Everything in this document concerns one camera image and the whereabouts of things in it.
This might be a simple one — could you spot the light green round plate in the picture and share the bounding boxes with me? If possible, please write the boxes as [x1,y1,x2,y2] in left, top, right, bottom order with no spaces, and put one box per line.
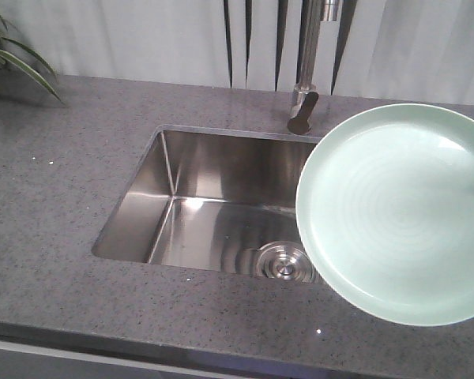
[295,103,474,326]

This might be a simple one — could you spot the white pleated curtain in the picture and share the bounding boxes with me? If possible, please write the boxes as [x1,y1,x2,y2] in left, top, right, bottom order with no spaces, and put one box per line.
[0,1,474,105]

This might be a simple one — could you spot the round steel sink drain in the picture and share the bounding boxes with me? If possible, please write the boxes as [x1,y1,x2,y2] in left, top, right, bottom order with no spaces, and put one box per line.
[253,241,322,283]

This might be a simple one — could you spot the chrome kitchen faucet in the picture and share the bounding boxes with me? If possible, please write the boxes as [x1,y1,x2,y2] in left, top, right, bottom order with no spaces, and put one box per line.
[287,0,340,135]

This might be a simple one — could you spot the grey sink counter cabinet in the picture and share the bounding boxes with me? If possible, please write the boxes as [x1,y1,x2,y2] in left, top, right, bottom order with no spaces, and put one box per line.
[0,321,474,378]

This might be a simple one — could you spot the stainless steel sink basin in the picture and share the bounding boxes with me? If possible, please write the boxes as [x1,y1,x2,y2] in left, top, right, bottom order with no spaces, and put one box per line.
[92,126,316,277]

